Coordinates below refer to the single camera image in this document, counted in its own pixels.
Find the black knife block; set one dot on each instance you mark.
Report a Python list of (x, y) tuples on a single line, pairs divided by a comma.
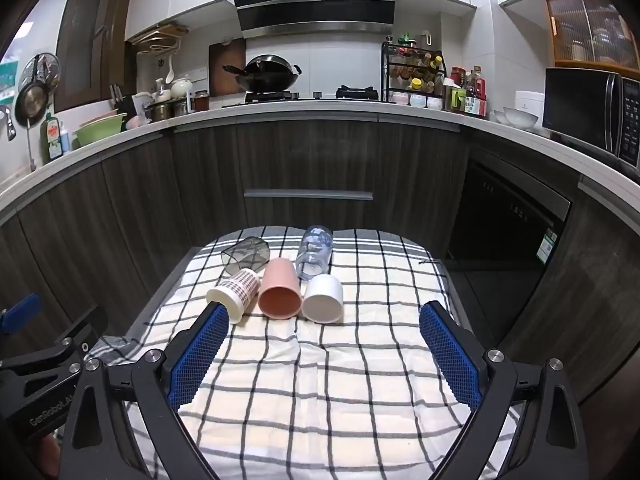
[(125, 105)]

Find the black and white checked cloth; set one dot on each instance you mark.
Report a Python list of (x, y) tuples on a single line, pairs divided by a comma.
[(300, 385)]

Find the white jug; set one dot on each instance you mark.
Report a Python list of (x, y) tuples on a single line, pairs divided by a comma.
[(142, 102)]

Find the brown wooden door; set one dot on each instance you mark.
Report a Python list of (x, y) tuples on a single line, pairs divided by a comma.
[(90, 35)]

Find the clear glass cup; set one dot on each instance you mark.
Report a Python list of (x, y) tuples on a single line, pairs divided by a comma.
[(314, 255)]

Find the hanging frying pan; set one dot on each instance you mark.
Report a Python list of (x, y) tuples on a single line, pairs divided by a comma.
[(30, 103)]

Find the black gas stove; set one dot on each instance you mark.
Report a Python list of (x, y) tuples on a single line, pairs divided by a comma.
[(310, 96)]

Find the hanging round black screen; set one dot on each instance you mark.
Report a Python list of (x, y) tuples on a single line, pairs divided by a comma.
[(42, 66)]

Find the wall rack with boards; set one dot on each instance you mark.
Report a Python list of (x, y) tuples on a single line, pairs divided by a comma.
[(157, 35)]

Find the green detergent bottle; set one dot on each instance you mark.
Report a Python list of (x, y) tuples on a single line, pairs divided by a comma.
[(50, 140)]

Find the small pastel bowl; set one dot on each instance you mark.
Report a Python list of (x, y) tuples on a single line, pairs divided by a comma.
[(418, 100), (434, 103), (400, 98)]

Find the white rice cooker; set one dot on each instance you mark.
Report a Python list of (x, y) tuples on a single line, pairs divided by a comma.
[(529, 107)]

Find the plain white cup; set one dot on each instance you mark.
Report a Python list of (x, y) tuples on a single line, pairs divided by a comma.
[(322, 300)]

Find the wooden cabinet with glass doors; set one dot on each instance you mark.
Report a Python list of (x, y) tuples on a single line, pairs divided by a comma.
[(570, 30)]

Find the dark glass jar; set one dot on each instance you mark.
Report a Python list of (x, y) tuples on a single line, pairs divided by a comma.
[(201, 101)]

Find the large white bowl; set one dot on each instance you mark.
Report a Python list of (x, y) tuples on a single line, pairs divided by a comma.
[(521, 117)]

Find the black wok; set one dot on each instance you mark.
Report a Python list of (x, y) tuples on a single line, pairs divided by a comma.
[(270, 75)]

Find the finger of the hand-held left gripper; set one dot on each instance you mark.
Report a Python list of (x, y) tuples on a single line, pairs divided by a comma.
[(20, 311), (75, 332)]

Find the white hanging ladle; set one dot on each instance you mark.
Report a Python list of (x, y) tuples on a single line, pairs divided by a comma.
[(170, 72)]

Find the white cup with brown pattern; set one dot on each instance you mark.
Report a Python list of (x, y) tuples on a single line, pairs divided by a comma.
[(240, 290)]

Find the black microwave oven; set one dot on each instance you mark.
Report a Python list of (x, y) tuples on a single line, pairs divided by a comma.
[(575, 105)]

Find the black spice rack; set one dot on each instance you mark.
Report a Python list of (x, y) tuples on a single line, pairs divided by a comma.
[(385, 75)]

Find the cluster of sauce bottles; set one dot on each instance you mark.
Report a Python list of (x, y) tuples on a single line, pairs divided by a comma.
[(470, 95)]

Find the small white bowl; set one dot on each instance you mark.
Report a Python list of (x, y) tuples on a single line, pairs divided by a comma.
[(500, 117)]

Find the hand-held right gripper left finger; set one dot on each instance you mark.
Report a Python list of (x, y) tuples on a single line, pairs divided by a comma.
[(200, 355)]

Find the black dishwasher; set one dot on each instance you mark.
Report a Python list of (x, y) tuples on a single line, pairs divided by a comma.
[(500, 210)]

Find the green plastic basin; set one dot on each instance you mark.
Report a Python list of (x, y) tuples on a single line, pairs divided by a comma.
[(100, 133)]

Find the steel pot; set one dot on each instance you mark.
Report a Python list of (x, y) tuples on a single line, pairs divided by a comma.
[(161, 111)]

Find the brown cutting board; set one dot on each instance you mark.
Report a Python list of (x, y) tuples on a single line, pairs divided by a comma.
[(225, 52)]

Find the dark smoked glass cup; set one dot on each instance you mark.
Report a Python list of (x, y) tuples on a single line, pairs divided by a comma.
[(245, 257)]

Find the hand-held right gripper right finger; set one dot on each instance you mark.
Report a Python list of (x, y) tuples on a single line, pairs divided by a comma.
[(450, 355)]

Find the dark wood base cabinets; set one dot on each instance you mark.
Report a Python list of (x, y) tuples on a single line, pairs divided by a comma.
[(310, 160)]

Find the white teapot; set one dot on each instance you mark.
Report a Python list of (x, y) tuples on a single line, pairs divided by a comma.
[(181, 88)]

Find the row of spice bottles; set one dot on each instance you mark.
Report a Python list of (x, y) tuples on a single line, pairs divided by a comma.
[(420, 67)]

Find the white and blue bottle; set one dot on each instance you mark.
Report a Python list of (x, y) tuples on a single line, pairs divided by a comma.
[(66, 142)]

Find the pink cup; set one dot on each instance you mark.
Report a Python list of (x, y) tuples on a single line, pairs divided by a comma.
[(280, 280)]

